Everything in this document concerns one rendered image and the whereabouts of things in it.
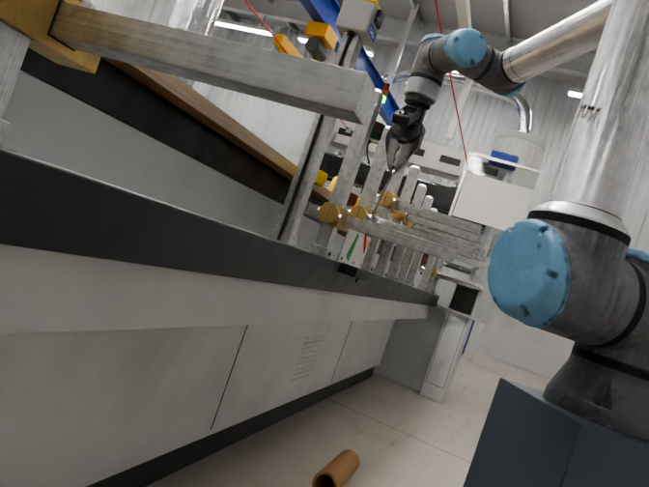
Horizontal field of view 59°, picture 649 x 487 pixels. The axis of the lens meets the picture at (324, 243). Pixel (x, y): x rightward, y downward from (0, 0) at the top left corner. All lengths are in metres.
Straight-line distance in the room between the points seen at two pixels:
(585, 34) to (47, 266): 1.11
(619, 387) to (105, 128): 0.89
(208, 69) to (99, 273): 0.35
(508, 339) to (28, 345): 9.70
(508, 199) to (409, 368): 1.41
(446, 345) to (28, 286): 3.67
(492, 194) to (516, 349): 6.42
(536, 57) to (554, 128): 9.52
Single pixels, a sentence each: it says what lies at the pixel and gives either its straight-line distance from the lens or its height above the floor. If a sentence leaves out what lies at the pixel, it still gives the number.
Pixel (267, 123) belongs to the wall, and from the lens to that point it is 12.26.
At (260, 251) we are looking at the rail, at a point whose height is 0.67.
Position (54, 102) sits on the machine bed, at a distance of 0.90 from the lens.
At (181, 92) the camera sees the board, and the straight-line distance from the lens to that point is 1.01.
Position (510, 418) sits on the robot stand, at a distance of 1.06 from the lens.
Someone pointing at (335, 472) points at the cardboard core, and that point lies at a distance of 1.91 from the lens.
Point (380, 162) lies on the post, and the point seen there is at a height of 1.01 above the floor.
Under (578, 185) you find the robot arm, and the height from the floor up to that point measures 0.92.
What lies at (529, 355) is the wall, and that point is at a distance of 10.40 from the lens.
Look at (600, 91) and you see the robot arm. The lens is 0.97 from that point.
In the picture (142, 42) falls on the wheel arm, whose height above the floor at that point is 0.82.
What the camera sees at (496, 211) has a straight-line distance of 4.18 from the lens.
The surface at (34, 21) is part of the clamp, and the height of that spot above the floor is 0.81.
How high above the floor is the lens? 0.70
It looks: 1 degrees up
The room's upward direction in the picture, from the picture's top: 19 degrees clockwise
